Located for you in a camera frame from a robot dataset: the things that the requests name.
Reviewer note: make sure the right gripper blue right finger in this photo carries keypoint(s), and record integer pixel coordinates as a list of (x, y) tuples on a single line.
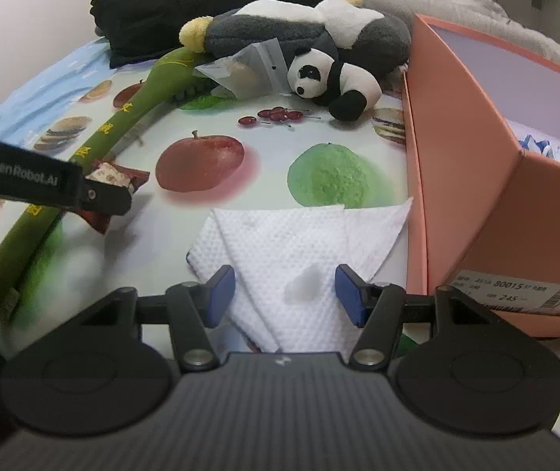
[(380, 312)]

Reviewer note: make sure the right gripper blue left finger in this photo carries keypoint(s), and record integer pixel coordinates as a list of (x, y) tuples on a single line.
[(189, 309)]

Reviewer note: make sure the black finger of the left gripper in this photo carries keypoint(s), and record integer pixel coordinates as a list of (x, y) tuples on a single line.
[(106, 199)]

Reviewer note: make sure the red gold packet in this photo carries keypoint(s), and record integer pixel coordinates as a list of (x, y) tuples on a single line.
[(114, 174)]

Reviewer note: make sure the white paper towel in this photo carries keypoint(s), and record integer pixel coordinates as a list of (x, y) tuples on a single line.
[(285, 262)]

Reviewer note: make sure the blue red plastic bag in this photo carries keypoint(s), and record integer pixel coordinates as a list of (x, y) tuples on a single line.
[(543, 147)]

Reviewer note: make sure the fruit print table cloth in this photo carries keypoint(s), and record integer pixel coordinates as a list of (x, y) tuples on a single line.
[(87, 388)]

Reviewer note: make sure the clear zip bag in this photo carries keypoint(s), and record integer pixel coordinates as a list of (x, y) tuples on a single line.
[(257, 70)]

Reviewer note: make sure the pink cardboard shoe box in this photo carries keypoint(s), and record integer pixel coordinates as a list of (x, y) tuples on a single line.
[(486, 213)]

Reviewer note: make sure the small panda plush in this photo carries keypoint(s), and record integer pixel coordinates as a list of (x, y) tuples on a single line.
[(346, 90)]

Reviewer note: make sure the grey white penguin plush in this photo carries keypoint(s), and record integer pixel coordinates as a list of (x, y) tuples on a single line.
[(345, 29)]

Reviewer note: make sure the grey quilt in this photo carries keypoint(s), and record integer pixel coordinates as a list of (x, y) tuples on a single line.
[(486, 16)]

